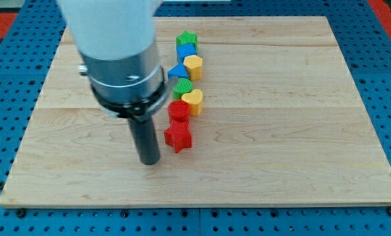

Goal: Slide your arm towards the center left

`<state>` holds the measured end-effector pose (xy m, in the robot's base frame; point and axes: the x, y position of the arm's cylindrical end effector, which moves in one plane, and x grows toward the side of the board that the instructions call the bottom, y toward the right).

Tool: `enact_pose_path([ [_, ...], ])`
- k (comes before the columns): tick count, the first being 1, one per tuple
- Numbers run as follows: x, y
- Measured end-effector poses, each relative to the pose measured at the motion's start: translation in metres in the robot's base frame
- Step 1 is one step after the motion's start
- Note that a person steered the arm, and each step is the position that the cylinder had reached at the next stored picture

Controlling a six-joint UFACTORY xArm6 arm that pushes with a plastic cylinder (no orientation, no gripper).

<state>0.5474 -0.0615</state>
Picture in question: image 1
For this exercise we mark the light wooden board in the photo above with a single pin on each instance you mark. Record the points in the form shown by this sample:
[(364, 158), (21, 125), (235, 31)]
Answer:
[(283, 125)]

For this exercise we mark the yellow heart block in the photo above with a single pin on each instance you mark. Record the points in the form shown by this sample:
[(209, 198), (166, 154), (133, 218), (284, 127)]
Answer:
[(195, 100)]

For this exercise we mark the green star block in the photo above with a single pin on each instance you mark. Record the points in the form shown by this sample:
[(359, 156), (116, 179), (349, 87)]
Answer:
[(187, 37)]

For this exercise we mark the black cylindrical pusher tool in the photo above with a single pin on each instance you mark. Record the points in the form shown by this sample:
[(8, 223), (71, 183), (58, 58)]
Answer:
[(145, 140)]

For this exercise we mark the yellow pentagon block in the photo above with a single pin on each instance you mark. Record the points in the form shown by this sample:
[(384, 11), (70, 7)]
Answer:
[(193, 65)]

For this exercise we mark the blue triangle block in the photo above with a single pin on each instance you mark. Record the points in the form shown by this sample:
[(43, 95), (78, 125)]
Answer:
[(179, 71)]

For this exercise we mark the green cylinder block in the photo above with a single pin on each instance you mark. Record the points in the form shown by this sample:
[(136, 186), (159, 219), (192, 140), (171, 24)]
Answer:
[(182, 87)]

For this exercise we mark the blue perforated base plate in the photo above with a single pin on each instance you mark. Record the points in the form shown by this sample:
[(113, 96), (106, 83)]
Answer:
[(27, 48)]

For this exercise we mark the red cylinder block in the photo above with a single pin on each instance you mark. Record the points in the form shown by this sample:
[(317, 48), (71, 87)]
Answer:
[(179, 111)]

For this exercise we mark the red star block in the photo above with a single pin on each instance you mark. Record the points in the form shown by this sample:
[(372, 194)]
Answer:
[(178, 135)]

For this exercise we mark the blue cube block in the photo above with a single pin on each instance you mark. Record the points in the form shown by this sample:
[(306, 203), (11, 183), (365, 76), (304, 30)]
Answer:
[(185, 50)]

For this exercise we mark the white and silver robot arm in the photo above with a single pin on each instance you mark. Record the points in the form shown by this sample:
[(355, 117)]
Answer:
[(117, 42)]

